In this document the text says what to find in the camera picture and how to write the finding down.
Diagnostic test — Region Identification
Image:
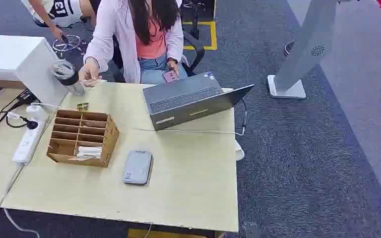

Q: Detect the person's left hand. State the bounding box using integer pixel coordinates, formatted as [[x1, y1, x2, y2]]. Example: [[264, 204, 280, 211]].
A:
[[167, 60, 181, 78]]

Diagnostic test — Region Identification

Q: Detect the white paper roll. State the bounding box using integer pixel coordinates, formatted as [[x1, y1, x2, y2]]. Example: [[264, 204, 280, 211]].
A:
[[235, 139, 246, 162]]

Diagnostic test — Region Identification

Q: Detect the thin white cable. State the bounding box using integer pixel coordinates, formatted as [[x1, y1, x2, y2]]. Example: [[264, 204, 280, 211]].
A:
[[30, 102, 246, 136]]

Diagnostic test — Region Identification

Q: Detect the steel tumbler with black lid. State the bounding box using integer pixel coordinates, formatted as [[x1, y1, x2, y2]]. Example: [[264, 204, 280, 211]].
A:
[[51, 59, 86, 97]]

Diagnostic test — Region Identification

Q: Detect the black stand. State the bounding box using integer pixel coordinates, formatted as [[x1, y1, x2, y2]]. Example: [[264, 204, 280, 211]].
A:
[[182, 0, 201, 40]]

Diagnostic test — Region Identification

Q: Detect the person in numbered shirt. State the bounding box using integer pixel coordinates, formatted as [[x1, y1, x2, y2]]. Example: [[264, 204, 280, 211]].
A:
[[21, 0, 97, 42]]

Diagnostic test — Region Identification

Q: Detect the pink smartphone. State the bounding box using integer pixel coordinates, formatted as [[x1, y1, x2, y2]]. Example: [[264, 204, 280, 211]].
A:
[[162, 69, 180, 83]]

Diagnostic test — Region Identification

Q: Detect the grey cable loop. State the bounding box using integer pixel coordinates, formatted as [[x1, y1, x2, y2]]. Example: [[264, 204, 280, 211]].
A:
[[284, 41, 297, 57]]

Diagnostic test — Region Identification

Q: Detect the white power strip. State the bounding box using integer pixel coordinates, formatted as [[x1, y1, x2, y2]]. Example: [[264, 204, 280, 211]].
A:
[[12, 104, 49, 165]]

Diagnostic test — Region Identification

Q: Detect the white floor cable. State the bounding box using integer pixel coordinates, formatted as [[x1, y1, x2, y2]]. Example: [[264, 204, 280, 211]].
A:
[[3, 208, 41, 238]]

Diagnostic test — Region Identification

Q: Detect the seated person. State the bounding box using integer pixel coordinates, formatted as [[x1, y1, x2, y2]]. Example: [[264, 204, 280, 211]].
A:
[[78, 0, 190, 87]]

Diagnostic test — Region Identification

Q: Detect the yellow sheet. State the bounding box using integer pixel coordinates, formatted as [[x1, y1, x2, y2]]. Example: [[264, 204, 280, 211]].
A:
[[127, 228, 208, 238]]

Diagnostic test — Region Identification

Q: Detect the yellow floor tape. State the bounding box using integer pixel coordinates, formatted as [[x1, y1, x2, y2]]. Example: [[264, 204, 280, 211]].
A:
[[182, 0, 218, 51]]

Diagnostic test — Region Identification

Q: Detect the grey pillar stand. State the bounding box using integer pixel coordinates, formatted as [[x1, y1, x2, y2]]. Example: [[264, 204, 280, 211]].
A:
[[267, 0, 354, 100]]

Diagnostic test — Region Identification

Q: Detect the grey laptop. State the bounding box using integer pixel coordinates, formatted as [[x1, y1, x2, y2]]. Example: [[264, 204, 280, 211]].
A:
[[142, 71, 254, 131]]

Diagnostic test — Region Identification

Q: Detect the white card stack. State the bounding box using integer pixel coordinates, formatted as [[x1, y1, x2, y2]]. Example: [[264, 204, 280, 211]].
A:
[[68, 146, 103, 162]]

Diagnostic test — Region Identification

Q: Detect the black plug with cable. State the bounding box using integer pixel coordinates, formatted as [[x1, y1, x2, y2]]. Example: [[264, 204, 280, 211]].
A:
[[5, 112, 39, 131]]

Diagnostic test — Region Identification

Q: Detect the wooden compartment box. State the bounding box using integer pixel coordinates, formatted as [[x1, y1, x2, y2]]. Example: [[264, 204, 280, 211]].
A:
[[46, 109, 121, 168]]

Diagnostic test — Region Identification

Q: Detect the black power adapter with cable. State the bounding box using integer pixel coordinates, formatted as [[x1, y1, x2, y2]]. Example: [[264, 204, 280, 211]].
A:
[[0, 89, 39, 137]]

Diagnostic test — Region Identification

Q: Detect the black laptop cable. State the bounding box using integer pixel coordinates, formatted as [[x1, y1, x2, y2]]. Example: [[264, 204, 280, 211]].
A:
[[241, 98, 249, 136]]

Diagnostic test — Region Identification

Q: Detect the person's right hand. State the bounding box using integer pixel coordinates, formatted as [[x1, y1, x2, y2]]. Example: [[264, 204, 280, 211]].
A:
[[78, 57, 101, 87]]

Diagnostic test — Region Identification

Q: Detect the grey flat card reader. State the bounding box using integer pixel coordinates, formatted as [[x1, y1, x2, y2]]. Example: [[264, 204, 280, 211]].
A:
[[123, 150, 153, 186]]

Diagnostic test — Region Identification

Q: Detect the chrome chair base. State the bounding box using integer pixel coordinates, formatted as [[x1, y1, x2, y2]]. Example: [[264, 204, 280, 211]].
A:
[[52, 34, 83, 53]]

